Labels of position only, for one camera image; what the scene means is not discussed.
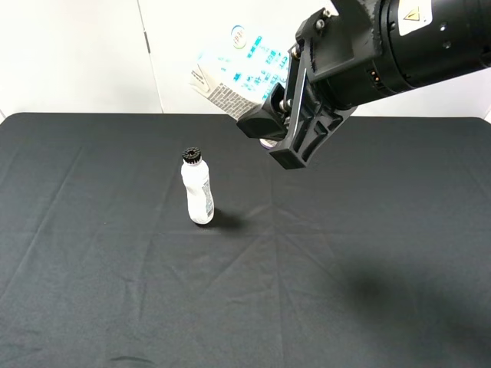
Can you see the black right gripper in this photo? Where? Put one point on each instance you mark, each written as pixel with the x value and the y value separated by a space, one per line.
pixel 339 62

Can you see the white blue milk carton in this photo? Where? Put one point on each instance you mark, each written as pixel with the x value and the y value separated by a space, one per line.
pixel 238 71

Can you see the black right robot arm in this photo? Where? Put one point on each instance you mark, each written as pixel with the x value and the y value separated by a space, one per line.
pixel 433 41

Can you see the purple beige bag roll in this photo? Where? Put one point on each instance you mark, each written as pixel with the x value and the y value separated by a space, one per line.
pixel 268 144

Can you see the white bottle black cap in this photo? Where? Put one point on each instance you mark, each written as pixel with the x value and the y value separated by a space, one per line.
pixel 196 179

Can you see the black tablecloth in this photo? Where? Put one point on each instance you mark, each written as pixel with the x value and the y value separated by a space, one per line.
pixel 375 255

